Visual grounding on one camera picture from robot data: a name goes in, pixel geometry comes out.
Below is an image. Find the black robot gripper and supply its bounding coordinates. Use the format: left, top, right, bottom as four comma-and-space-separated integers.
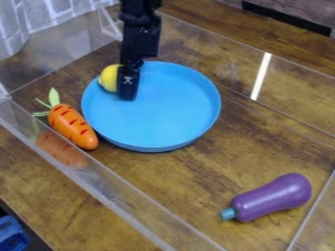
116, 0, 163, 101

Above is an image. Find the yellow toy lemon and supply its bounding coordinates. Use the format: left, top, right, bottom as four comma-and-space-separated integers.
99, 64, 121, 92

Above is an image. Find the blue round tray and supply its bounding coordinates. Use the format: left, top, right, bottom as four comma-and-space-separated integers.
81, 61, 221, 152

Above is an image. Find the orange toy carrot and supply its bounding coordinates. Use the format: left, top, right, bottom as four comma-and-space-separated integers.
33, 88, 99, 150

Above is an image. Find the purple toy eggplant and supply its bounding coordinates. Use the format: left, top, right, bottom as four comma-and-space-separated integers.
220, 173, 311, 223

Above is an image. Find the blue plastic crate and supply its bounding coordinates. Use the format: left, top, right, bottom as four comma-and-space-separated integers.
0, 216, 31, 251

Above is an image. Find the clear acrylic corner bracket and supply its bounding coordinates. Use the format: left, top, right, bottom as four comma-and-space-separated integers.
99, 5, 123, 41

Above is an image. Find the clear acrylic barrier wall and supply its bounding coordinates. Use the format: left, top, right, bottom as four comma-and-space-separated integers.
0, 0, 335, 251

